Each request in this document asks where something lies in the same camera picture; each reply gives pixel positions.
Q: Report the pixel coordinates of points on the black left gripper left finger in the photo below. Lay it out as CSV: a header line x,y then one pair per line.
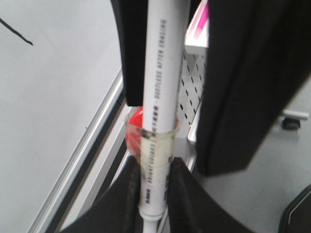
x,y
117,208

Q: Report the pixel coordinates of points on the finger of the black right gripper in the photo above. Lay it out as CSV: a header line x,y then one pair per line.
x,y
259,56
131,21

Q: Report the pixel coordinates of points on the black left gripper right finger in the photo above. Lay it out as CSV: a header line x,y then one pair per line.
x,y
192,210

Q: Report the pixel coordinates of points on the white whiteboard marker pen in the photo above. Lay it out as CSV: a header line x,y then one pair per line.
x,y
166,28

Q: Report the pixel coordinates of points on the red round magnet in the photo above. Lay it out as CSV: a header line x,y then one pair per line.
x,y
138,139

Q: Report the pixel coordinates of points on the white metal whiteboard stand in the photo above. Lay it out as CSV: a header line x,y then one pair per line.
x,y
155,170

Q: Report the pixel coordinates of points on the white whiteboard surface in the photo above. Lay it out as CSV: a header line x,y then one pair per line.
x,y
59,63

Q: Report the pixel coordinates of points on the white perforated metal panel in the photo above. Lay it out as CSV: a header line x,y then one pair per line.
x,y
192,83

